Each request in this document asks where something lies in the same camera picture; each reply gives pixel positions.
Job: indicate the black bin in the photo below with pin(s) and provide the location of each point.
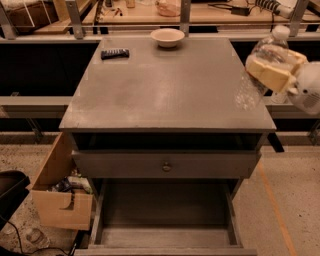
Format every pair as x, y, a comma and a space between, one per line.
13, 191

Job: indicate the closed top grey drawer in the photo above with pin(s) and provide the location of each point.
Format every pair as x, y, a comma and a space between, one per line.
101, 164

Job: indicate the white ceramic bowl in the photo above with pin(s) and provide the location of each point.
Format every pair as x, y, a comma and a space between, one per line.
167, 37

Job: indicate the open middle grey drawer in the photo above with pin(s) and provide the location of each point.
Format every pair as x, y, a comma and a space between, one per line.
165, 218

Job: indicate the clear bottle on floor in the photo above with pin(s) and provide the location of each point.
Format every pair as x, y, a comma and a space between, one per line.
36, 237

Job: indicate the round drawer knob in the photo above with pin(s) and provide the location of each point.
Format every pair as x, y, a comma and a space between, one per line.
166, 167

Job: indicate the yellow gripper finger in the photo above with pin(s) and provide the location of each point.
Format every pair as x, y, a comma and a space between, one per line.
275, 76
296, 60

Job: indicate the brown cardboard box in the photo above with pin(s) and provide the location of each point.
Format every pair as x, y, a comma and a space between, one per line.
68, 210

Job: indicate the hand sanitizer pump bottle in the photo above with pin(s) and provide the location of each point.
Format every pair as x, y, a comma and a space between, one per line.
279, 98

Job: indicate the clear plastic water bottle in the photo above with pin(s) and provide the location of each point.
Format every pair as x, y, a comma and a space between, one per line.
251, 89

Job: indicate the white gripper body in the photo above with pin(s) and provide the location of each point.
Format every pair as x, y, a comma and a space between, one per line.
307, 89

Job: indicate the grey wooden drawer cabinet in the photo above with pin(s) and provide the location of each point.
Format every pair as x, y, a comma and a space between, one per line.
157, 100

